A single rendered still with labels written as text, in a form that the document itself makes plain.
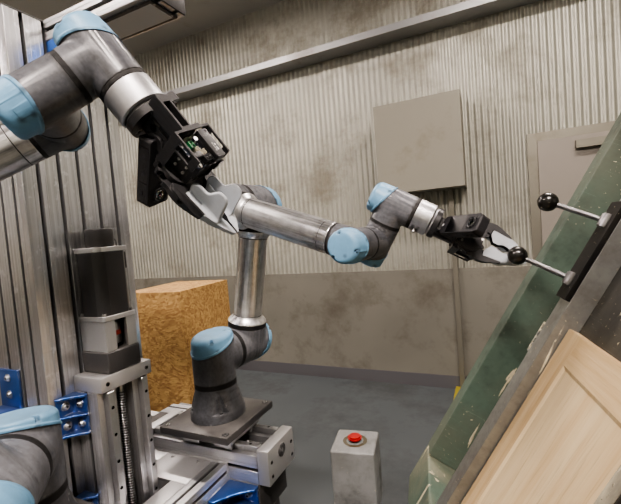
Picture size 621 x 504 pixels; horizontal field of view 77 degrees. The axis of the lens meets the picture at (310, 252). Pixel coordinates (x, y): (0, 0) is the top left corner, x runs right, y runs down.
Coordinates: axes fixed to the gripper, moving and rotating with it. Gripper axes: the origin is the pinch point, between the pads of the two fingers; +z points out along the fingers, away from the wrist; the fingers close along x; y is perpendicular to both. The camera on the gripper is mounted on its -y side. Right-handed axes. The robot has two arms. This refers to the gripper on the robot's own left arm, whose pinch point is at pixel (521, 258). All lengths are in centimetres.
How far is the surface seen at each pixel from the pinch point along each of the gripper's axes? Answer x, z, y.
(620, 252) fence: -3.5, 10.8, -13.3
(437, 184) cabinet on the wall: -115, -26, 223
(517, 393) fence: 26.2, 8.7, -2.4
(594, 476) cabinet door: 33.1, 10.5, -29.0
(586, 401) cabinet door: 24.1, 10.5, -21.3
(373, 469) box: 59, -4, 29
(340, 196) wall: -89, -105, 278
